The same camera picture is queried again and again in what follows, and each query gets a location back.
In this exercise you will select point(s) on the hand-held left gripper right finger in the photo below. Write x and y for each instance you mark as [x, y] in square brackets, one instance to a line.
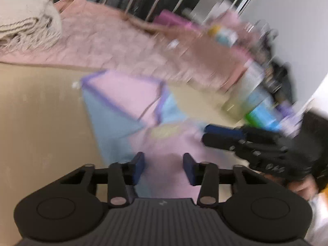
[191, 170]

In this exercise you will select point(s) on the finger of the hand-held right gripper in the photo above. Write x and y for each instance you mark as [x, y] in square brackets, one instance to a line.
[223, 130]
[220, 141]

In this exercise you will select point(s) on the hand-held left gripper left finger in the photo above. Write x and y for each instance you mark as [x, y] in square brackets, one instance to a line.
[138, 169]

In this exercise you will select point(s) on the pastel pink blue garment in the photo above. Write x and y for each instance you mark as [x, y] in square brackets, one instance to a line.
[123, 94]

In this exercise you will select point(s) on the person's right hand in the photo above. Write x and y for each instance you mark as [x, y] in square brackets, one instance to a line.
[305, 188]

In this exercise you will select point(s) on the clear bottle blue green label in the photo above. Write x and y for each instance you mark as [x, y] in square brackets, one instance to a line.
[258, 107]

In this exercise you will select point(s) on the black bag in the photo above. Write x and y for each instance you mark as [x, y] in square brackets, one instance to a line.
[279, 79]

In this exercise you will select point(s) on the yellow and teal plush toy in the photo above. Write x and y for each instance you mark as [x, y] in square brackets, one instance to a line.
[221, 34]

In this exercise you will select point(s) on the pink box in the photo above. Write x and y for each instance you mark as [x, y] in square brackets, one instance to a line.
[171, 19]

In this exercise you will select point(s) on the stack of white boxes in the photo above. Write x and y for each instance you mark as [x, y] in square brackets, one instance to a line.
[205, 7]

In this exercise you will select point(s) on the pink quilted blanket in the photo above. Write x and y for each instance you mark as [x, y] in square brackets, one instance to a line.
[102, 35]

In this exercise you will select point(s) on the cream knitted fringed blanket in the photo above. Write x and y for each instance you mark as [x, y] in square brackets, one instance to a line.
[25, 18]

